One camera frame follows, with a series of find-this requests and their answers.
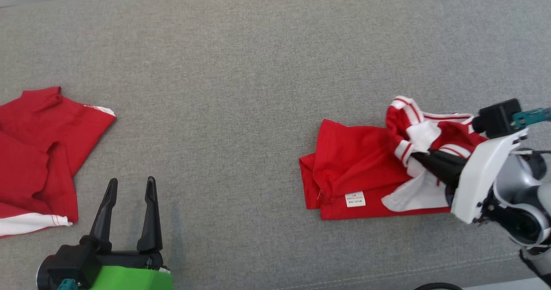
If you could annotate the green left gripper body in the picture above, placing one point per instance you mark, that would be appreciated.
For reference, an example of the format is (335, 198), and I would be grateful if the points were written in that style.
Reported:
(129, 279)

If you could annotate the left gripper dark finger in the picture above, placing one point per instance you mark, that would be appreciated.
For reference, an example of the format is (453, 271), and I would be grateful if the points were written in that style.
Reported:
(150, 221)
(103, 221)

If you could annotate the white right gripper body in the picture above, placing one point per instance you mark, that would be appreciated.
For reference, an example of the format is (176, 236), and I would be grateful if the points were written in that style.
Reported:
(482, 174)

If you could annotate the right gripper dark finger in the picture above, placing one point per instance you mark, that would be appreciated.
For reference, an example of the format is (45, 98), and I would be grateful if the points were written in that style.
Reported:
(445, 165)

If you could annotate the red white-trimmed basketball jersey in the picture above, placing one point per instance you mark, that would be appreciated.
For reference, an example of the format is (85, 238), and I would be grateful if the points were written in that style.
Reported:
(353, 161)

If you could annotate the red shorts with white stripe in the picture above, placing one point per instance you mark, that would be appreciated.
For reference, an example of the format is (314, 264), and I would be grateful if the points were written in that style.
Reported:
(34, 152)

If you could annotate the grey fabric sofa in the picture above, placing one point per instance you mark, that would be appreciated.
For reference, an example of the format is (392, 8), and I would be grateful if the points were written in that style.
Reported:
(236, 109)

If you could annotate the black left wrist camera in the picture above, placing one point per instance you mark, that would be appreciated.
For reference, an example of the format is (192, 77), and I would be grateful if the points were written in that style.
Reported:
(69, 264)

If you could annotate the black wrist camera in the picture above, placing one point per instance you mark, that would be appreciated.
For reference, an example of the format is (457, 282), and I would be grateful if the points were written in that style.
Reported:
(499, 118)
(69, 264)

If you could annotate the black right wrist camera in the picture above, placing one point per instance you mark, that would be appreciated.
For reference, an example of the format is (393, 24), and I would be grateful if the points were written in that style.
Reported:
(499, 118)

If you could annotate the teal left camera connector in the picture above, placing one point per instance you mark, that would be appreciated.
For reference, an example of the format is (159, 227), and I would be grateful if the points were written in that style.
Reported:
(68, 285)

